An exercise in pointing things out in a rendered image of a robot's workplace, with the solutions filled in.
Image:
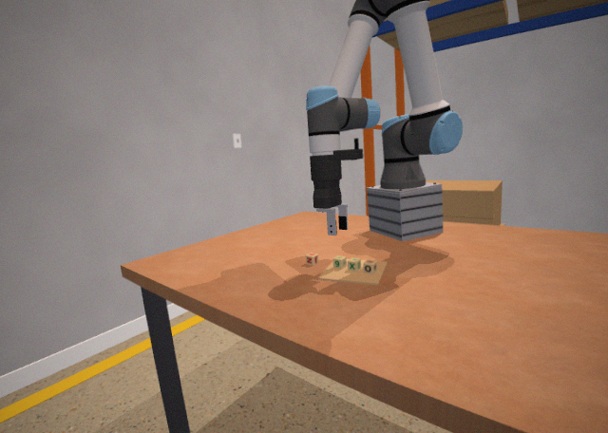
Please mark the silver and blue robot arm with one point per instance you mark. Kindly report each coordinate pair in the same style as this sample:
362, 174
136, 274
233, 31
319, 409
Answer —
429, 128

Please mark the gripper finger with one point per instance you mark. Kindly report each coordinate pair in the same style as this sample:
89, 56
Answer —
331, 220
343, 216

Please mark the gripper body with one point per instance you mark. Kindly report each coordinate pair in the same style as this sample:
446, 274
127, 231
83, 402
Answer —
326, 168

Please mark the beige letter block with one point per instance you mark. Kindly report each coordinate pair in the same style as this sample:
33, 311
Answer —
311, 259
339, 262
354, 264
370, 266

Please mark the tan square mat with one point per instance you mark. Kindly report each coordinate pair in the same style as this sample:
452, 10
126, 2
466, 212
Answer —
343, 275

